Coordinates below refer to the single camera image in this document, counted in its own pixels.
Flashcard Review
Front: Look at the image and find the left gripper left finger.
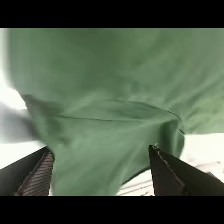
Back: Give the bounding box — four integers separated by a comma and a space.
0, 146, 55, 197

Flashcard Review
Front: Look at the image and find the green shirt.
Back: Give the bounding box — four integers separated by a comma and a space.
5, 27, 224, 197

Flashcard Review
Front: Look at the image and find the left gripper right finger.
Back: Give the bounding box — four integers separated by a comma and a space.
147, 144, 224, 197

